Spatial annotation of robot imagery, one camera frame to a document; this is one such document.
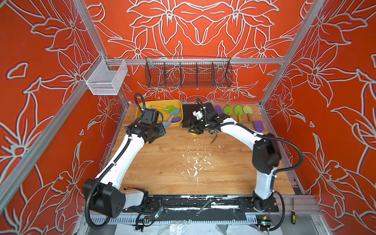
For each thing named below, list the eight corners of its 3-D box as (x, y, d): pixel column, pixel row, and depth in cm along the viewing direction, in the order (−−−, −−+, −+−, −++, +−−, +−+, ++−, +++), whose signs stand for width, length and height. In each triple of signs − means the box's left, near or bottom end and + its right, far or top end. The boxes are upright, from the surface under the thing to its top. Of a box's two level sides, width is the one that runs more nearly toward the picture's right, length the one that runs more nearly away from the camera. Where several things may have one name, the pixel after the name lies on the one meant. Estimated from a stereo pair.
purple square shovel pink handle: (256, 132, 105) (257, 130, 103) (252, 123, 110) (253, 121, 108) (264, 132, 105) (266, 130, 103) (260, 123, 110) (262, 121, 108)
